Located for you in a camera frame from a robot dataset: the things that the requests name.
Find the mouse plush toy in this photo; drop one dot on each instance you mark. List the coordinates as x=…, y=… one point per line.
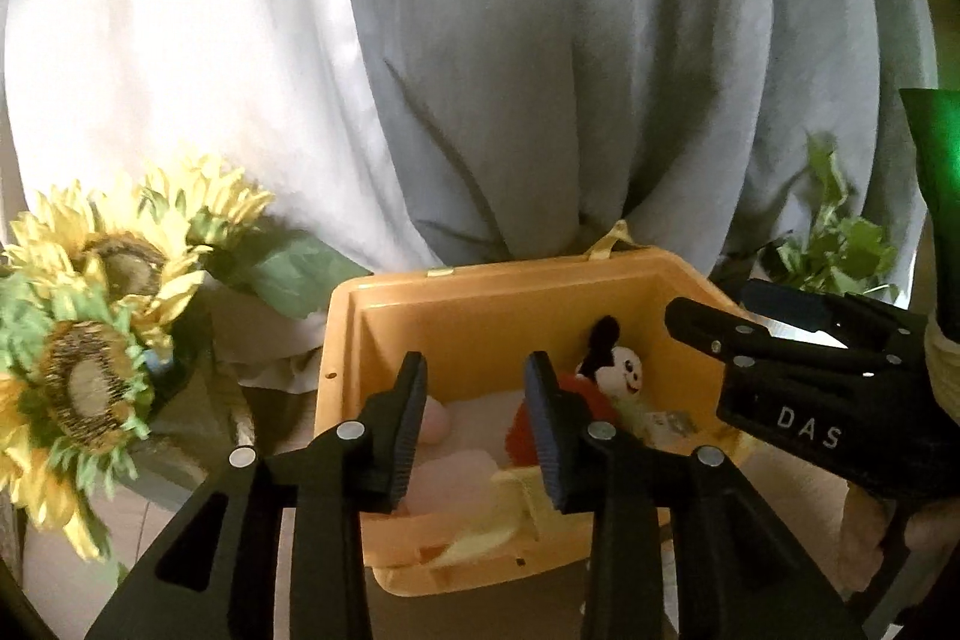
x=622, y=374

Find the person's right hand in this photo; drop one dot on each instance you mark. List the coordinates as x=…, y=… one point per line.
x=862, y=535

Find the blue tissue pack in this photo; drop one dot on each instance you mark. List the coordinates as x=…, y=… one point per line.
x=669, y=424

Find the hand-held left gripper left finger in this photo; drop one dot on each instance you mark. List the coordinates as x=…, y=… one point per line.
x=405, y=434

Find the orange plastic crate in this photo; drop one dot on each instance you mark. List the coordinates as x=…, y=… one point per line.
x=465, y=325

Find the green potted plant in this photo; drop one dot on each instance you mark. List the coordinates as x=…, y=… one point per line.
x=832, y=242

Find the pink soft egg ball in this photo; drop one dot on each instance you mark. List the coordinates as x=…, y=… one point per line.
x=436, y=422

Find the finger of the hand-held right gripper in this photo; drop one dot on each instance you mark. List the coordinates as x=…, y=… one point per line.
x=701, y=325
x=795, y=302

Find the grey-green flower vase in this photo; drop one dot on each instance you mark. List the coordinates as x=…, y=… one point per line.
x=196, y=419

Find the mauve fluffy pom-pom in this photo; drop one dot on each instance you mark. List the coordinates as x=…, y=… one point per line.
x=454, y=479

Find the white plant pot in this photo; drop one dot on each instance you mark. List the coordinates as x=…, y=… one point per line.
x=802, y=332

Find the sunflower bouquet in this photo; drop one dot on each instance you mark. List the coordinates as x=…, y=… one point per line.
x=97, y=310

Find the red fluffy pom-pom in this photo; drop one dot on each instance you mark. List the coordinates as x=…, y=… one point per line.
x=525, y=434

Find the light pink curtain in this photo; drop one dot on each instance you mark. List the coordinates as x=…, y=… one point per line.
x=172, y=48

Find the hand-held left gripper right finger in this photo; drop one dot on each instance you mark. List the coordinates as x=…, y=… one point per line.
x=544, y=441

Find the grey curtain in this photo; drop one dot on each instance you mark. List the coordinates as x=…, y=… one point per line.
x=600, y=48

